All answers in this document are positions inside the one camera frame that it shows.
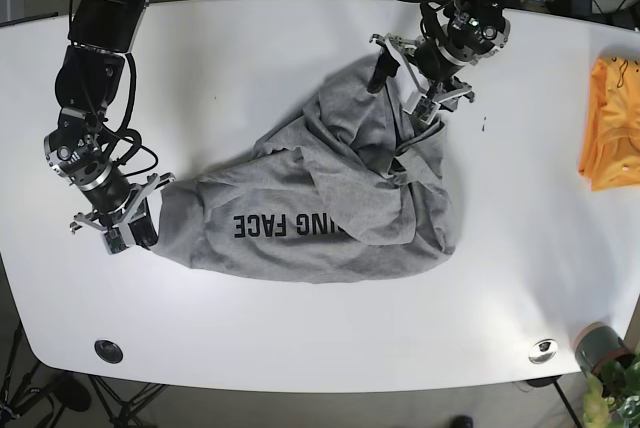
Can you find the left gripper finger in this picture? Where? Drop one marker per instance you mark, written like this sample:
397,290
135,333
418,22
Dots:
424,104
395,61

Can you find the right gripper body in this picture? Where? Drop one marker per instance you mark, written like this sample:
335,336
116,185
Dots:
81,160

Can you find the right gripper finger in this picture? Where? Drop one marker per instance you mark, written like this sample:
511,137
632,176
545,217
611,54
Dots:
114,229
150,203

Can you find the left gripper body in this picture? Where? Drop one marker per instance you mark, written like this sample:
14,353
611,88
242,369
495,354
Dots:
465,39

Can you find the grey T-shirt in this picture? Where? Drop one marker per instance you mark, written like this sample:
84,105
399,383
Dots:
350,190

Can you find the orange yellow T-shirt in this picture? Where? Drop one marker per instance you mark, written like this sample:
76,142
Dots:
610,152

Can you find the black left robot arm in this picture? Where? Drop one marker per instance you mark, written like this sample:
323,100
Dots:
443,8

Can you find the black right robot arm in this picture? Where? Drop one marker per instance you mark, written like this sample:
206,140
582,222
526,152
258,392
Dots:
95,89

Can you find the black table grommet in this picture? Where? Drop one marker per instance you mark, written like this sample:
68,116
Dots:
108,351

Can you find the silver table grommet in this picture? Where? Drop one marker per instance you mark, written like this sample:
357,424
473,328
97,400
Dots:
542,351

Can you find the grey plant pot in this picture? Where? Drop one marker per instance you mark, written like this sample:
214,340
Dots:
598,344

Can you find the green potted plant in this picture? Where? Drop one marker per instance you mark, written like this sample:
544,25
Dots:
612,397

